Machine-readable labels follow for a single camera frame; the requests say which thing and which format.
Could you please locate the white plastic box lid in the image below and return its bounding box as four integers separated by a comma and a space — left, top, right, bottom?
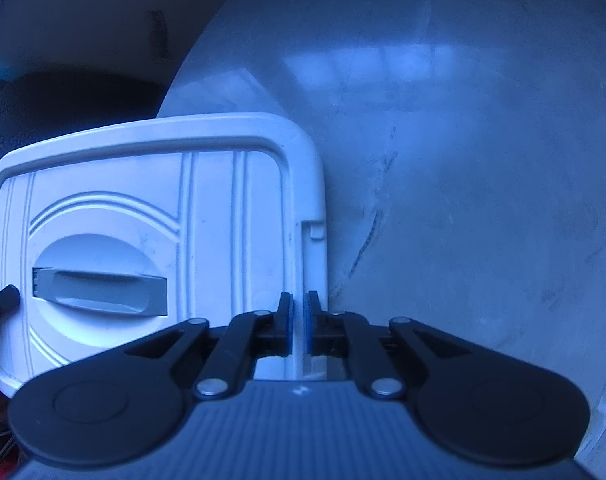
0, 113, 328, 396

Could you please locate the dark fabric chair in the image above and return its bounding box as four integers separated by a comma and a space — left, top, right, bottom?
0, 70, 167, 159

